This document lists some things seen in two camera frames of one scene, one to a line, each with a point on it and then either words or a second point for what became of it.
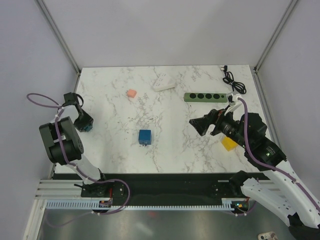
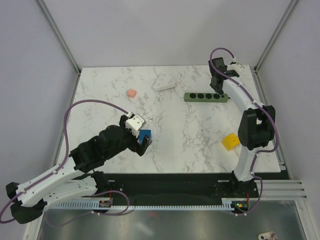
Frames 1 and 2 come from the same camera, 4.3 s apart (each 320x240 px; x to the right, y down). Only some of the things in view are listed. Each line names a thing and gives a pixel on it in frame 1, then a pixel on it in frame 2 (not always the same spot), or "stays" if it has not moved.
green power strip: (205, 97) stays
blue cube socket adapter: (145, 137) stays
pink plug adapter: (131, 93) stays
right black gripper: (215, 117) to (217, 90)
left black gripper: (88, 120) to (136, 147)
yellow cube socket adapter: (229, 144) stays
